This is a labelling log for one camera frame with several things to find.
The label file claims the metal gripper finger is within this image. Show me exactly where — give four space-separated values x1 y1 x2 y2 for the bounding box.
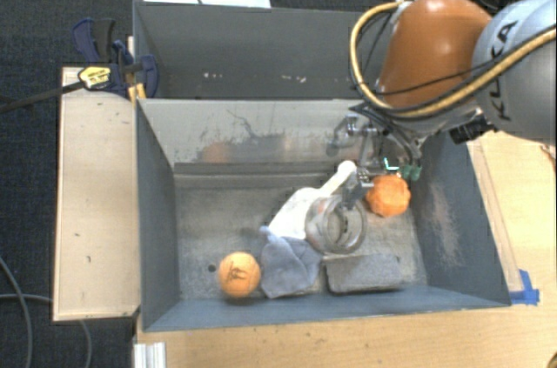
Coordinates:
336 179 363 238
354 168 376 197

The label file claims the orange toy pumpkin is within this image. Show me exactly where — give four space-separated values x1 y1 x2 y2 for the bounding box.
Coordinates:
364 173 413 219

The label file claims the clear glass jar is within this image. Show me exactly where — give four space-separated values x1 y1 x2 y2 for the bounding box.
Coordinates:
304 195 369 256

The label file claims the grey flat block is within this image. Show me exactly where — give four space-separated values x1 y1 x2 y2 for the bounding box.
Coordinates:
321 253 406 295

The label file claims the grey cloth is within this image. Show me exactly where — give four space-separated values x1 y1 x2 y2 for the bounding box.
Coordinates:
258 225 324 300

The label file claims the grey metal bin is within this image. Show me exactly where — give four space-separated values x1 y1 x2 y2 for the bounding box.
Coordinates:
131 0 513 333

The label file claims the orange ball with black drawing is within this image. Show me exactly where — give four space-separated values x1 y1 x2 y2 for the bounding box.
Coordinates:
217 251 263 300

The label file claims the pale wood board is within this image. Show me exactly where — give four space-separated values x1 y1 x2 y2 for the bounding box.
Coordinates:
51 66 143 322

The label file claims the black cylinder on white bracket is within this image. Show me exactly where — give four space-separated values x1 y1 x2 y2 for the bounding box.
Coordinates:
448 113 498 145

